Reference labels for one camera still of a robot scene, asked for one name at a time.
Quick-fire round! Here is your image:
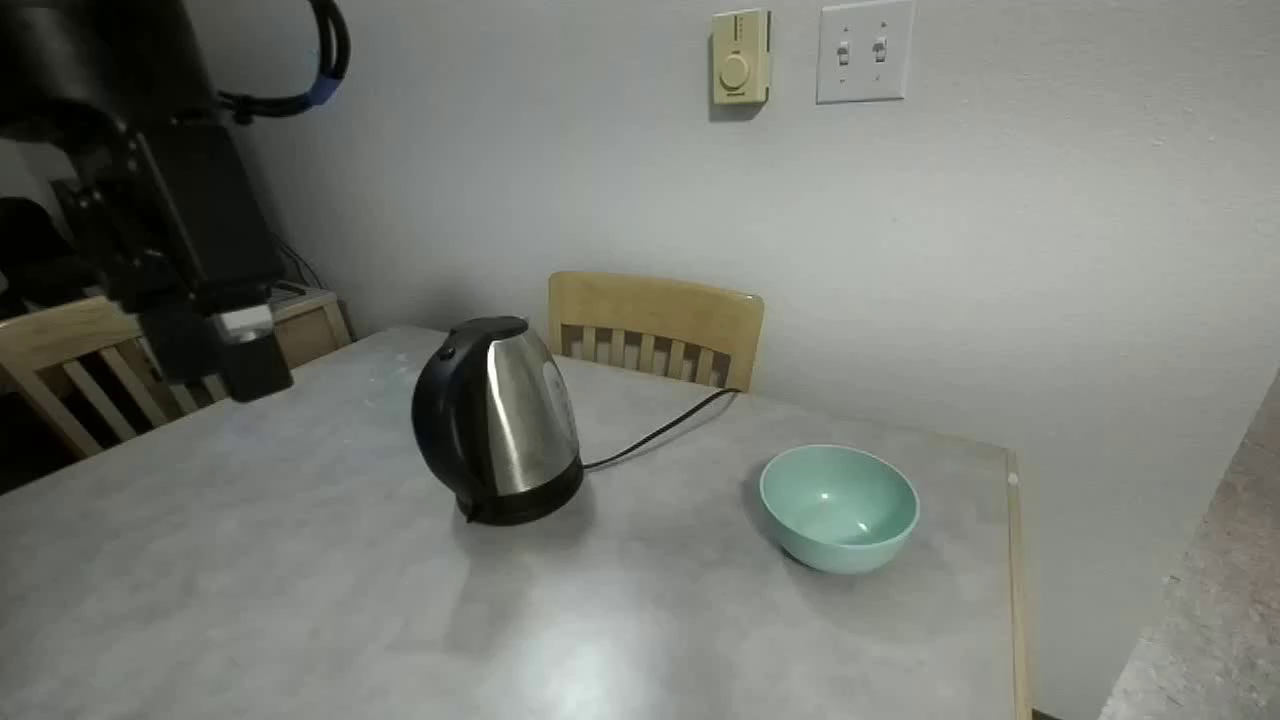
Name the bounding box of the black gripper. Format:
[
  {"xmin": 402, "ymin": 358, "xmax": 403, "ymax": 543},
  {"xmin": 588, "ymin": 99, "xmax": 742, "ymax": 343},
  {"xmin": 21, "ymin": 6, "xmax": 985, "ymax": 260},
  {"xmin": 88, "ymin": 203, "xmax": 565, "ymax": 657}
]
[{"xmin": 76, "ymin": 123, "xmax": 295, "ymax": 403}]

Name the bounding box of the steel and black electric kettle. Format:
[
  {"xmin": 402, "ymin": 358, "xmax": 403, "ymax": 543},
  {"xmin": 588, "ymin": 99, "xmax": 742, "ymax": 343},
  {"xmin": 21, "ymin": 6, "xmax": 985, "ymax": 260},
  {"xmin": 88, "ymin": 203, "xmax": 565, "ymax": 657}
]
[{"xmin": 410, "ymin": 314, "xmax": 588, "ymax": 529}]

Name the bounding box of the low wooden side cabinet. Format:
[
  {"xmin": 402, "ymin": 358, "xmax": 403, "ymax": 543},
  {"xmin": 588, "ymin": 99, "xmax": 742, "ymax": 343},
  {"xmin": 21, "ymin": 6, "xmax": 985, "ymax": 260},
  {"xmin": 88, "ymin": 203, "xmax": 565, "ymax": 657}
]
[{"xmin": 263, "ymin": 286, "xmax": 360, "ymax": 374}]

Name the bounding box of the wooden chair with vertical slats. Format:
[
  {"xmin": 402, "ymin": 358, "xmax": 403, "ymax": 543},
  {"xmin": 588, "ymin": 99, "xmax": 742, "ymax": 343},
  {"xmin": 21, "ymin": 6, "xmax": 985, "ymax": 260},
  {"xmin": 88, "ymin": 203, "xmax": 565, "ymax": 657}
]
[{"xmin": 0, "ymin": 294, "xmax": 224, "ymax": 463}]

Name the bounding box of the wooden chair with slotted backrest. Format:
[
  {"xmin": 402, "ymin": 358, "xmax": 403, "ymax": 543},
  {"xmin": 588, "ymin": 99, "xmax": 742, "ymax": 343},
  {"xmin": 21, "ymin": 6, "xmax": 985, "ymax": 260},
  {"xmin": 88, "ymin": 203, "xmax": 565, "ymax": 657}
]
[{"xmin": 545, "ymin": 268, "xmax": 768, "ymax": 397}]

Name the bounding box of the mint green bowl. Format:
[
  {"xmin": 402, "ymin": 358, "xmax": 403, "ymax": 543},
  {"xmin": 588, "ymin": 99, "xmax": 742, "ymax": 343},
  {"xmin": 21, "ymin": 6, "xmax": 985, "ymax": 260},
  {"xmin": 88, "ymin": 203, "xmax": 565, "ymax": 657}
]
[{"xmin": 757, "ymin": 440, "xmax": 924, "ymax": 580}]

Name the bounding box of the grey speckled countertop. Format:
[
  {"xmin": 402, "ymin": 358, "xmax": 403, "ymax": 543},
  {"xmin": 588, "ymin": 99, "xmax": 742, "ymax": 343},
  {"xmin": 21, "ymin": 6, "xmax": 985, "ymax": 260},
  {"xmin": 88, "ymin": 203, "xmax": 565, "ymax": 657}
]
[{"xmin": 1095, "ymin": 377, "xmax": 1280, "ymax": 720}]

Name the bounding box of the black and blue robot cable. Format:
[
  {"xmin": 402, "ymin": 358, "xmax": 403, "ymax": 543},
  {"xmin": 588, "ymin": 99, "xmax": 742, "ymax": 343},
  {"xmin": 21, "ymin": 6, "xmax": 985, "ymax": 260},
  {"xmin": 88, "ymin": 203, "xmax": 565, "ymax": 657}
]
[{"xmin": 217, "ymin": 0, "xmax": 355, "ymax": 123}]

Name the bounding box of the black kettle power cord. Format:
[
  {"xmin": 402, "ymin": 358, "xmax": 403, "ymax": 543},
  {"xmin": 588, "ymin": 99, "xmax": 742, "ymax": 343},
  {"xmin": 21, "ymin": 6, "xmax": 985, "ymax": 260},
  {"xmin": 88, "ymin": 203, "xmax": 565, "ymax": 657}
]
[{"xmin": 581, "ymin": 385, "xmax": 742, "ymax": 477}]

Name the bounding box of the beige wall thermostat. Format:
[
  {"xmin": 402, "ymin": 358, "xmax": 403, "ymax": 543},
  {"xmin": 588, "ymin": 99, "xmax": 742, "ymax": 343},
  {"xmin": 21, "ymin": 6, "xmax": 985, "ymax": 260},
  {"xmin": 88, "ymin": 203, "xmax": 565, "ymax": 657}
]
[{"xmin": 708, "ymin": 9, "xmax": 777, "ymax": 111}]

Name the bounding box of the white double light switch plate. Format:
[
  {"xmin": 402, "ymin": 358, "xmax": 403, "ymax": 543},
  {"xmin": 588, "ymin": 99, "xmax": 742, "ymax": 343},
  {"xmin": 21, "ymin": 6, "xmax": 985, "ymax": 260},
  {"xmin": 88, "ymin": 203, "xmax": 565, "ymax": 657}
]
[{"xmin": 811, "ymin": 0, "xmax": 917, "ymax": 109}]

